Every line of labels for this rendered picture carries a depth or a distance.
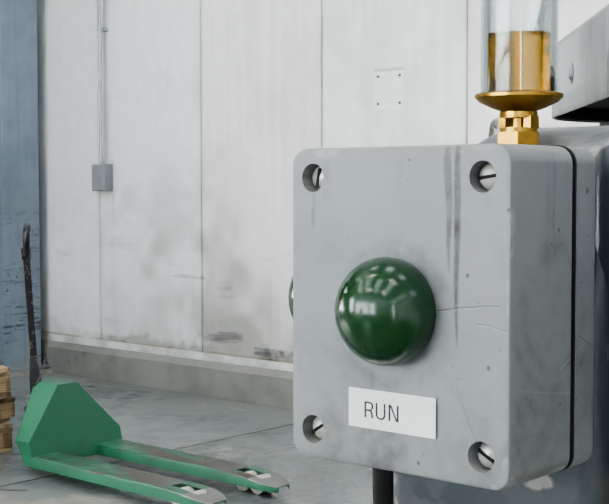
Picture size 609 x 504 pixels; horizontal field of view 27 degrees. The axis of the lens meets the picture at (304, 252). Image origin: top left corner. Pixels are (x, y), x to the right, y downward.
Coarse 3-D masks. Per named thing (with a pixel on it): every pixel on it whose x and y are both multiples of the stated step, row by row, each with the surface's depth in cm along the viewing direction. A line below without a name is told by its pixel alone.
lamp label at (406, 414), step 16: (352, 400) 35; (368, 400) 35; (384, 400) 35; (400, 400) 34; (416, 400) 34; (432, 400) 34; (352, 416) 35; (368, 416) 35; (384, 416) 35; (400, 416) 34; (416, 416) 34; (432, 416) 34; (400, 432) 34; (416, 432) 34; (432, 432) 34
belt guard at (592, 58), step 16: (592, 16) 71; (608, 16) 66; (576, 32) 76; (592, 32) 71; (608, 32) 66; (560, 48) 82; (576, 48) 76; (592, 48) 71; (608, 48) 66; (560, 64) 82; (576, 64) 76; (592, 64) 70; (608, 64) 66; (560, 80) 82; (576, 80) 76; (592, 80) 70; (608, 80) 66; (576, 96) 76; (592, 96) 70; (608, 96) 66; (560, 112) 82; (576, 112) 91; (592, 112) 92; (608, 112) 93
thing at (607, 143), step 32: (544, 128) 44; (576, 128) 42; (608, 128) 41; (608, 160) 36; (608, 192) 36; (608, 224) 36; (608, 256) 36; (608, 288) 36; (608, 320) 36; (608, 352) 36; (608, 384) 36; (608, 416) 36; (608, 448) 36; (416, 480) 40; (544, 480) 37; (576, 480) 36; (608, 480) 36
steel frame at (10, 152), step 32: (0, 0) 856; (32, 0) 875; (0, 32) 857; (32, 32) 876; (0, 64) 859; (32, 64) 877; (0, 96) 860; (32, 96) 878; (0, 128) 886; (32, 128) 879; (0, 160) 888; (32, 160) 880; (0, 192) 889; (32, 192) 881; (0, 224) 891; (32, 224) 882; (0, 256) 892; (32, 256) 883; (0, 288) 894; (32, 288) 884; (0, 320) 895; (0, 352) 897
